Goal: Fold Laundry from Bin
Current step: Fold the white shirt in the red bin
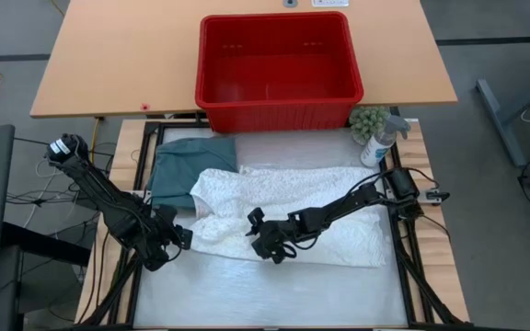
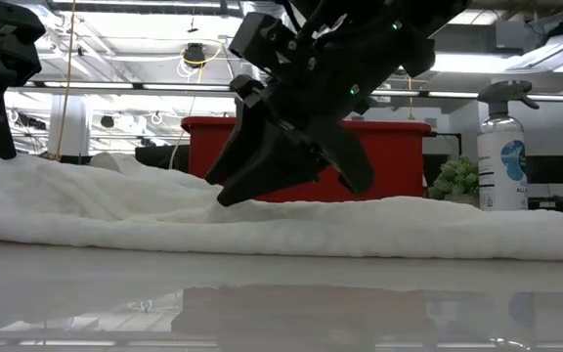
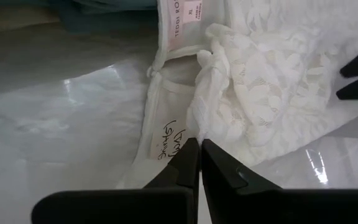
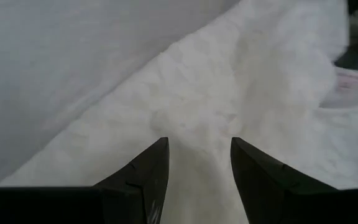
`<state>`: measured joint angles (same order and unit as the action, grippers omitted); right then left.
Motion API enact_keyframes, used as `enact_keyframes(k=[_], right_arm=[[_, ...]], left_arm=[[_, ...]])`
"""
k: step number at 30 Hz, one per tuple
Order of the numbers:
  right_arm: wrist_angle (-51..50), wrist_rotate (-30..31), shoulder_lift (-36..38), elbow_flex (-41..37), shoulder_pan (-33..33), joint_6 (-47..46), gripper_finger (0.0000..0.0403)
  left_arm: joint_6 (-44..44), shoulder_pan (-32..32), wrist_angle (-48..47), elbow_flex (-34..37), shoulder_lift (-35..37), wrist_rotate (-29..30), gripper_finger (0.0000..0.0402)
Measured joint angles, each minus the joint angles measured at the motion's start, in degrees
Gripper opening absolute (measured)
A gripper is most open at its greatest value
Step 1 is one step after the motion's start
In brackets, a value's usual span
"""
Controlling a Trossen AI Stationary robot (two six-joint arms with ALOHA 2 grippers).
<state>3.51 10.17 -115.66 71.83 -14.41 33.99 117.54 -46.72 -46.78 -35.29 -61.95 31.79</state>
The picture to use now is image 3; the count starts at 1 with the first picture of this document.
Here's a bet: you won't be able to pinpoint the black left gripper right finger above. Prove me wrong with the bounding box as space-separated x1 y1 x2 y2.
200 139 283 224

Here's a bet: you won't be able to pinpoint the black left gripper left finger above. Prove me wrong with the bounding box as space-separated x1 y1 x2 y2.
143 138 201 224

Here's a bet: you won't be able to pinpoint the white towel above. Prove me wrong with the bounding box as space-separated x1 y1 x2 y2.
116 0 358 190

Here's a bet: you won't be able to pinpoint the grey-teal trousers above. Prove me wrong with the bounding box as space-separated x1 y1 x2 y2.
42 0 160 34

